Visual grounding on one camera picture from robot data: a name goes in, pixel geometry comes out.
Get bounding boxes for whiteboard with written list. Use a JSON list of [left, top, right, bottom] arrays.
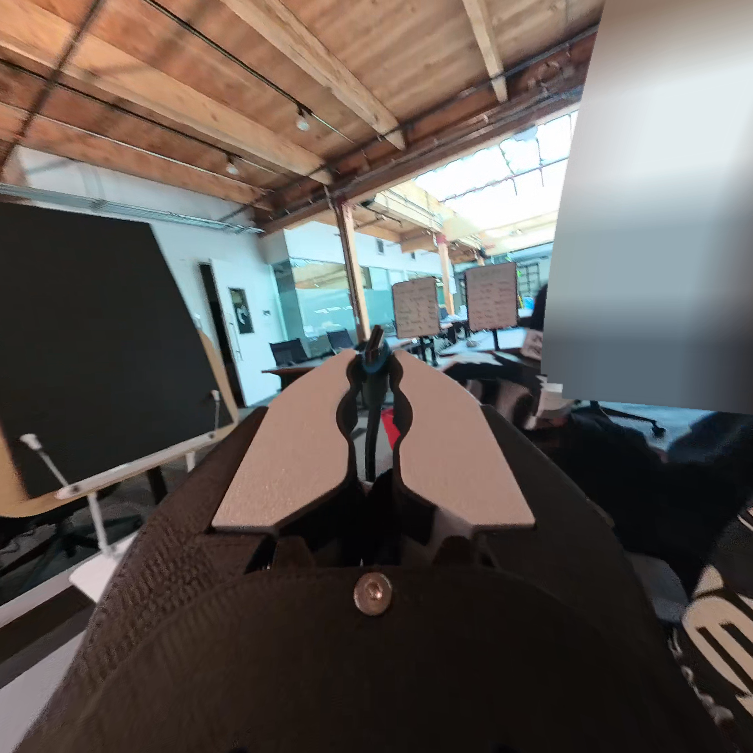
[[464, 262, 520, 353]]

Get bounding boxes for black braided HDMI cable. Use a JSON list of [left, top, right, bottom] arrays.
[[356, 325, 394, 483]]

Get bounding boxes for person's black printed hoodie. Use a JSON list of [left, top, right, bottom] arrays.
[[518, 406, 753, 753]]

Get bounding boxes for black mesh office chair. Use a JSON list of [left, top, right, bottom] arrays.
[[588, 400, 668, 439]]

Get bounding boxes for phone symbol door sign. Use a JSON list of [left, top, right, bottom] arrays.
[[228, 286, 255, 335]]

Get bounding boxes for white board stand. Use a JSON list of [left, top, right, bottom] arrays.
[[19, 432, 142, 601]]

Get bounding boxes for grey office desk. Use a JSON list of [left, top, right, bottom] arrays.
[[438, 326, 542, 368]]

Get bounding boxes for wooden post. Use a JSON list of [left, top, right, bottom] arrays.
[[332, 197, 373, 348]]

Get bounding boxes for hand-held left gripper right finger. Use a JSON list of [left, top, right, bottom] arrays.
[[389, 350, 537, 558]]

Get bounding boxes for whiteboard with table grid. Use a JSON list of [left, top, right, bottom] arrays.
[[392, 276, 442, 354]]

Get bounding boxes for wooden office desk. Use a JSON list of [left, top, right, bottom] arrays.
[[262, 353, 354, 392]]

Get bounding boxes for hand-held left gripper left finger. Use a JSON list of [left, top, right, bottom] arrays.
[[210, 348, 362, 536]]

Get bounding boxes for glass partition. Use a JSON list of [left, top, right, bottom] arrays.
[[272, 258, 361, 354]]

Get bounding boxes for black board with wooden frame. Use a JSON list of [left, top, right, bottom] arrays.
[[0, 202, 239, 518]]

